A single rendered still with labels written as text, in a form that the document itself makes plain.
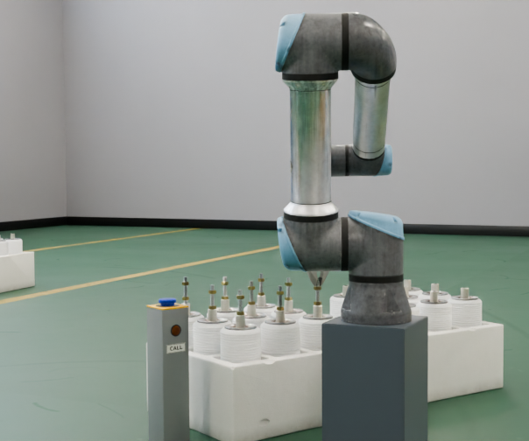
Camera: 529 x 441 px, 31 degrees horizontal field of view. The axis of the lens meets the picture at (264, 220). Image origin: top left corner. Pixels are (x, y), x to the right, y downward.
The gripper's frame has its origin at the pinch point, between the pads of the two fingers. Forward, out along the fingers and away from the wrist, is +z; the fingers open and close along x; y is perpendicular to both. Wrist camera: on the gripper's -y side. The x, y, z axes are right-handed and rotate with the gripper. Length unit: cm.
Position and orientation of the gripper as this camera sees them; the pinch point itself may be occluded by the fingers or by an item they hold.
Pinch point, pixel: (319, 281)
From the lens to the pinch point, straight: 238.2
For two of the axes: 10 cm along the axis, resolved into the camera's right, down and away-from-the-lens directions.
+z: 0.1, 10.0, 0.6
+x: -9.1, 0.3, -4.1
